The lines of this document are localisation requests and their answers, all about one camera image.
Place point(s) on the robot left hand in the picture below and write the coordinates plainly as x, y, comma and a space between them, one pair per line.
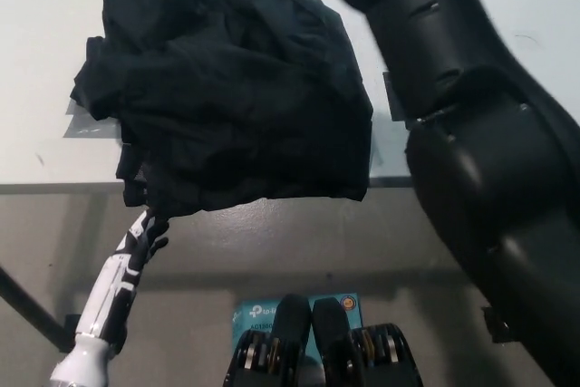
122, 278

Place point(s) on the grey tape patch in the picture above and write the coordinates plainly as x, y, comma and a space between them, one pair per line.
86, 126

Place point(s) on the teal tp-link box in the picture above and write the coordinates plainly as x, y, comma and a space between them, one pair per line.
258, 314

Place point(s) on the thin dark thread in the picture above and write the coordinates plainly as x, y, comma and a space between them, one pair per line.
529, 40

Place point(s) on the black floor mounting plate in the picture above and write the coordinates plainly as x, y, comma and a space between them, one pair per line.
494, 326
72, 326

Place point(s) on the robot left torso block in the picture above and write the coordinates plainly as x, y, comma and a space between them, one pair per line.
290, 323

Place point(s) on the black jacket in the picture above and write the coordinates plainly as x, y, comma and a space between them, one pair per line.
235, 101

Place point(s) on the black table leg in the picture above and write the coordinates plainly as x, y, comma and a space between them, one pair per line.
31, 305

